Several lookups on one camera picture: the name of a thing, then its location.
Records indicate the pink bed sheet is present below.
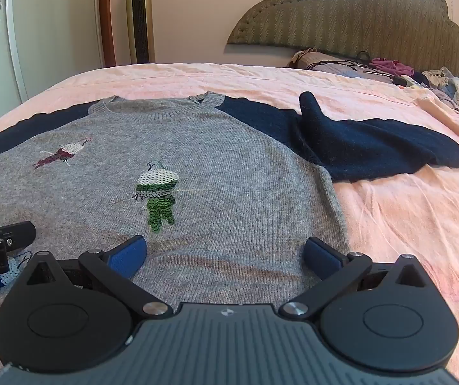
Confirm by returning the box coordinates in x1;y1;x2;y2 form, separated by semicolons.
0;63;459;373

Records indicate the gold tower fan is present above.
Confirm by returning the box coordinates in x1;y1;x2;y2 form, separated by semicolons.
124;0;156;65

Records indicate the magenta garment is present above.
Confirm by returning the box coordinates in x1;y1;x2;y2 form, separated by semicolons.
369;58;413;77

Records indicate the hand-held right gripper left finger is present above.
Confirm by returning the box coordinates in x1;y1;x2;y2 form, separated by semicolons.
25;235;174;322

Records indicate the striped pillow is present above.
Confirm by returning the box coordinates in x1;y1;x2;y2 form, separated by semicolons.
288;49;360;71

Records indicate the peach blanket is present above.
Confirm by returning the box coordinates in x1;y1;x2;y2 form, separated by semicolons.
402;75;459;157

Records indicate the black cord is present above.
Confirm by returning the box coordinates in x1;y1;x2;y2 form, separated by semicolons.
312;50;404;87

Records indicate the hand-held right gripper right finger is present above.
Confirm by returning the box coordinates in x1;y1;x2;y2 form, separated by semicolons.
279;236;430;323

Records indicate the olive padded headboard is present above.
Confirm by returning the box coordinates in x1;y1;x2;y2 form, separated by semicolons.
227;0;459;87

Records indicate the grey sweater with navy sleeves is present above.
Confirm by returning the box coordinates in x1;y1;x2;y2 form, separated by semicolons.
0;91;459;325

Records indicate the white wardrobe door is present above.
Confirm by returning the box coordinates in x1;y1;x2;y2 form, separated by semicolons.
0;0;106;137

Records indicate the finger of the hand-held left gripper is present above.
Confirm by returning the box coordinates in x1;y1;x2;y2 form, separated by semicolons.
0;221;38;250

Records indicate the brown wooden door frame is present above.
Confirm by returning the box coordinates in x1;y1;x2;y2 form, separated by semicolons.
96;0;117;68

